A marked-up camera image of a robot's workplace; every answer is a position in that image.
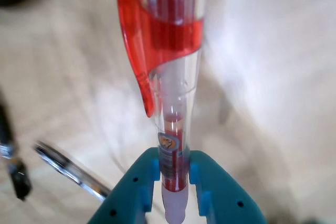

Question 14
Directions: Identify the grey grip retractable pen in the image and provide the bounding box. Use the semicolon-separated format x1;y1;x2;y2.
34;141;112;204

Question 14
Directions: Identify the red retractable pen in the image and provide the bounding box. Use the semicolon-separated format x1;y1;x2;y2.
116;0;205;223

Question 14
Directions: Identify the black retractable pen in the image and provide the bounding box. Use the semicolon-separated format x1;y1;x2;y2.
0;90;34;201

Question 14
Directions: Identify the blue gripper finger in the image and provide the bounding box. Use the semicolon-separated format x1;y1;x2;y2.
88;148;161;224
190;150;267;224

